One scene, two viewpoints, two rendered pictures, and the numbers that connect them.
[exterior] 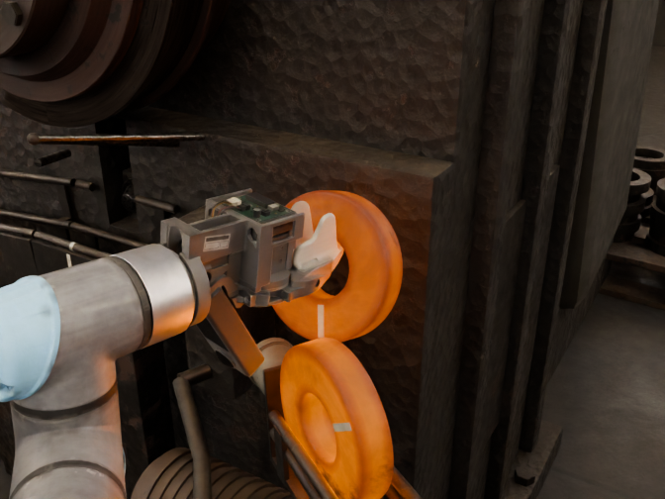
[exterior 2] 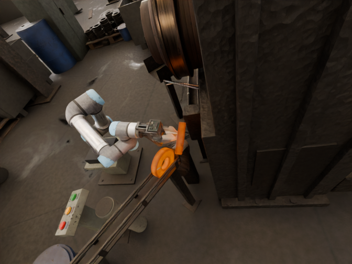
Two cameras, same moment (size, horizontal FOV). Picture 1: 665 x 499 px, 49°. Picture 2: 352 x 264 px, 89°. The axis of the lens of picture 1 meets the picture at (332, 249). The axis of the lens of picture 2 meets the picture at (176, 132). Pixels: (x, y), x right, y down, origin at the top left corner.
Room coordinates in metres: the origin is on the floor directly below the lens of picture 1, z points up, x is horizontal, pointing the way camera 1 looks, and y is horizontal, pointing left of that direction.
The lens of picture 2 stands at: (0.57, -0.51, 1.47)
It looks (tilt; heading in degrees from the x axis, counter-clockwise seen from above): 49 degrees down; 81
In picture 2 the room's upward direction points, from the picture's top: 24 degrees counter-clockwise
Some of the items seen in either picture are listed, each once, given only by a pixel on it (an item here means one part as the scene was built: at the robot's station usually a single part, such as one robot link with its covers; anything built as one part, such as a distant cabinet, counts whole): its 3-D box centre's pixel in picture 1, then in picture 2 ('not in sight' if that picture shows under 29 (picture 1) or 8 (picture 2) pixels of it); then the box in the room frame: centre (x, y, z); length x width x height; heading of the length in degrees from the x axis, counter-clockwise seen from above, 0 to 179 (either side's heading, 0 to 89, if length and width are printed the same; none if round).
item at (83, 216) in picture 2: not in sight; (99, 221); (-0.07, 0.13, 0.31); 0.24 x 0.16 x 0.62; 59
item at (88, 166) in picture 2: not in sight; (106, 152); (0.10, 0.71, 0.28); 0.32 x 0.32 x 0.04; 57
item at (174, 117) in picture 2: not in sight; (171, 91); (0.93, 0.91, 0.36); 0.26 x 0.20 x 0.72; 94
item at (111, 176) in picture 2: not in sight; (114, 160); (0.10, 0.71, 0.13); 0.40 x 0.40 x 0.26; 57
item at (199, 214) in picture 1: (231, 297); (196, 123); (0.80, 0.13, 0.68); 0.11 x 0.08 x 0.24; 149
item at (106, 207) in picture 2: not in sight; (124, 216); (0.09, 0.08, 0.26); 0.12 x 0.12 x 0.52
